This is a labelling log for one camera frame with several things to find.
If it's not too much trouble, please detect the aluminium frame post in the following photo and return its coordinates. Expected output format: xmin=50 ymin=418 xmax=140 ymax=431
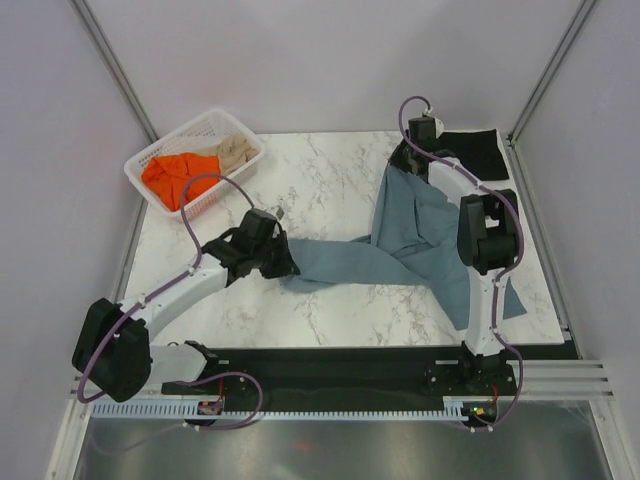
xmin=506 ymin=0 xmax=599 ymax=147
xmin=69 ymin=0 xmax=159 ymax=143

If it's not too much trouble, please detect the folded black t shirt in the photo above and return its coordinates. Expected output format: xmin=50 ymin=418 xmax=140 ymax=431
xmin=437 ymin=129 xmax=509 ymax=181

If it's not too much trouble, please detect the white slotted cable duct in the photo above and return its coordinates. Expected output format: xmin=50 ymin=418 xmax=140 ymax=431
xmin=91 ymin=398 xmax=496 ymax=421

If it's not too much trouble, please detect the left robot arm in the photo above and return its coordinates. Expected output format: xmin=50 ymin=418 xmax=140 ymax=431
xmin=71 ymin=208 xmax=299 ymax=402

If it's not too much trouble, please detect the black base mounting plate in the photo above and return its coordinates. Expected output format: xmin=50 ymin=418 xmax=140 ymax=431
xmin=161 ymin=346 xmax=517 ymax=413

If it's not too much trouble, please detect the blue t shirt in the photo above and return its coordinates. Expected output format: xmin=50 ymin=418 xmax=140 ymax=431
xmin=279 ymin=164 xmax=529 ymax=332

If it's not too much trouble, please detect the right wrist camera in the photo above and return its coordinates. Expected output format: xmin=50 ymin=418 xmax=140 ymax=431
xmin=421 ymin=112 xmax=445 ymax=139

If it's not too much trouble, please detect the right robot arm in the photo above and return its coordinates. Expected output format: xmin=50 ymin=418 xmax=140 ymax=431
xmin=392 ymin=114 xmax=524 ymax=394

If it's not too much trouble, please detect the white plastic laundry basket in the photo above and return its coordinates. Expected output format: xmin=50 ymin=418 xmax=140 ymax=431
xmin=124 ymin=109 xmax=265 ymax=221

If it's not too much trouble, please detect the beige t shirt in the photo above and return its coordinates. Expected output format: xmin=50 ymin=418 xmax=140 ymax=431
xmin=193 ymin=134 xmax=259 ymax=176

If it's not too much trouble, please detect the right aluminium frame post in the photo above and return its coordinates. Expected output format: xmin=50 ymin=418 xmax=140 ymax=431
xmin=506 ymin=0 xmax=599 ymax=147

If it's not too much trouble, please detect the left aluminium frame post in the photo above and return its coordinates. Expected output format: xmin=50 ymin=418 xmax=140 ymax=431
xmin=69 ymin=0 xmax=159 ymax=143

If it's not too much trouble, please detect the orange t shirt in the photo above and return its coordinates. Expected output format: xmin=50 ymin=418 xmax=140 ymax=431
xmin=141 ymin=152 xmax=221 ymax=212

